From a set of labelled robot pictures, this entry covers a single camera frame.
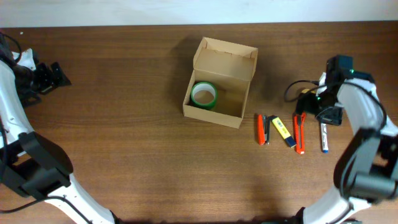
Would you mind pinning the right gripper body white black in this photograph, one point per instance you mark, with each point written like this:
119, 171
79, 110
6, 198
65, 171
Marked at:
324, 106

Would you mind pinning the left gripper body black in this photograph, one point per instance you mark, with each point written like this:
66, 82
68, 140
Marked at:
42, 80

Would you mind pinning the brown cardboard box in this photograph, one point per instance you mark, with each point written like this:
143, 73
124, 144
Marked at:
230, 68

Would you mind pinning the green tape roll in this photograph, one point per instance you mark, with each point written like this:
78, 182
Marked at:
204, 95

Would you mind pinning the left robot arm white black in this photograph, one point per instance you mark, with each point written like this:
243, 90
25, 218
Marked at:
32, 165

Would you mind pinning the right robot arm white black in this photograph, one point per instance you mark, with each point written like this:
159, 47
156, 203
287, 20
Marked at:
366, 173

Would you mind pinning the blue white marker pen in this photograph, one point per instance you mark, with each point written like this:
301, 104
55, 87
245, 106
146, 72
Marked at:
325, 148

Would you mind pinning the orange utility knife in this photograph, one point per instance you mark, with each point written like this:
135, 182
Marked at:
299, 120

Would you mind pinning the yellow highlighter marker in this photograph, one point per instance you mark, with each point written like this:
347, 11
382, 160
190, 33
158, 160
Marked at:
283, 131

